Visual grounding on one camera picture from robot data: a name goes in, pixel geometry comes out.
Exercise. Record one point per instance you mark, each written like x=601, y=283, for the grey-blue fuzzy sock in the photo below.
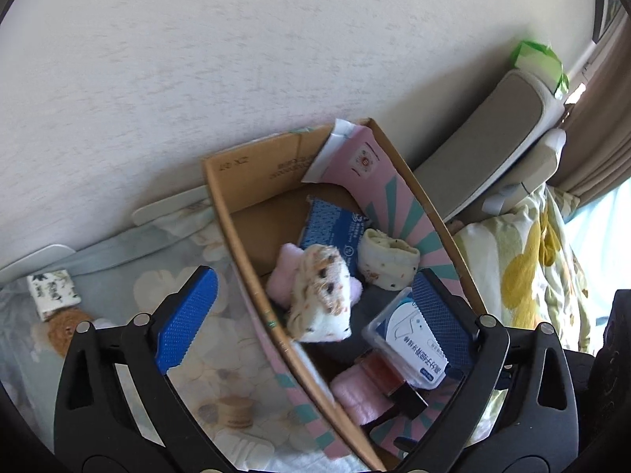
x=372, y=305

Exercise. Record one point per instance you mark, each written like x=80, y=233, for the light blue floral tablecloth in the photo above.
x=123, y=256

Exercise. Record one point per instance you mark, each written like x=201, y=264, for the red and black small case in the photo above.
x=382, y=377

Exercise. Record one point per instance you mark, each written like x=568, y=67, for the yellow floral blanket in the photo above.
x=522, y=256

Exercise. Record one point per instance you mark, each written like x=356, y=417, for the pink printed cardboard box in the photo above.
x=266, y=167

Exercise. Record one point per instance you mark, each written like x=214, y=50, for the green paper packet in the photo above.
x=537, y=59

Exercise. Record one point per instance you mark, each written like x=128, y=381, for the pink-cuffed spotted baby sock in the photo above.
x=320, y=305

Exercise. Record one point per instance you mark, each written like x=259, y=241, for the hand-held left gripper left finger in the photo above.
x=187, y=320

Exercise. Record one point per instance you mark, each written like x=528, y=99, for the clear plastic box blue label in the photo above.
x=404, y=335

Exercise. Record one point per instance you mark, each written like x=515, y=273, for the small white patterned box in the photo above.
x=54, y=290

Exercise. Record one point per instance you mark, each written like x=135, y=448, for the small tan round jar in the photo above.
x=235, y=411

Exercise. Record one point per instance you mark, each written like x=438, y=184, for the grey padded chair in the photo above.
x=483, y=148

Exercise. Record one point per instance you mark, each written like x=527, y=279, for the white earphone case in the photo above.
x=244, y=446

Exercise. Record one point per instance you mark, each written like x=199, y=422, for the blue dotted packet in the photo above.
x=330, y=226

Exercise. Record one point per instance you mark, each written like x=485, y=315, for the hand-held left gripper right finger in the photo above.
x=438, y=325

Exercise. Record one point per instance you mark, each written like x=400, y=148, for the cream spotted baby sock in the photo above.
x=384, y=261

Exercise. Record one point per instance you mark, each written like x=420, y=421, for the white desk bracket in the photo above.
x=34, y=261
x=167, y=204

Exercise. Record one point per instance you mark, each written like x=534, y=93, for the brown plush toy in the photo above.
x=64, y=335

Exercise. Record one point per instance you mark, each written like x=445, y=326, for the beige curtain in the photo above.
x=601, y=133

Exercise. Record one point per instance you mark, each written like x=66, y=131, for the light blue sheet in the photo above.
x=601, y=251

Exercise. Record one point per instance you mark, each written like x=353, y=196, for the pink fuzzy sock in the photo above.
x=355, y=394

